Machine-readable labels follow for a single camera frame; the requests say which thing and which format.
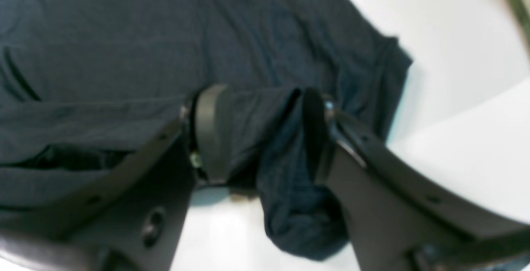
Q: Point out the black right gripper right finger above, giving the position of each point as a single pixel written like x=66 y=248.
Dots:
x=397 y=219

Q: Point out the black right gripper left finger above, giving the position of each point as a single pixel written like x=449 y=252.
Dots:
x=133 y=217

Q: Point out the dark navy T-shirt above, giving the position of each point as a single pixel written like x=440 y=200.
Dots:
x=84 y=83

